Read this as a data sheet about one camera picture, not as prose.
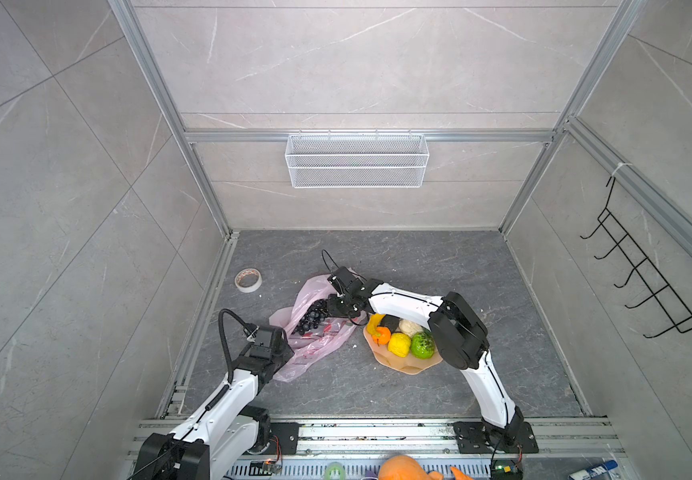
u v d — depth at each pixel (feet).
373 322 2.82
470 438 2.40
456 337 1.78
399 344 2.75
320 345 2.74
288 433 2.40
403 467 2.10
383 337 2.76
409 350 2.75
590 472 2.25
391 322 2.87
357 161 3.29
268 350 2.17
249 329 2.49
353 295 2.43
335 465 2.30
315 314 2.96
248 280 3.44
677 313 1.97
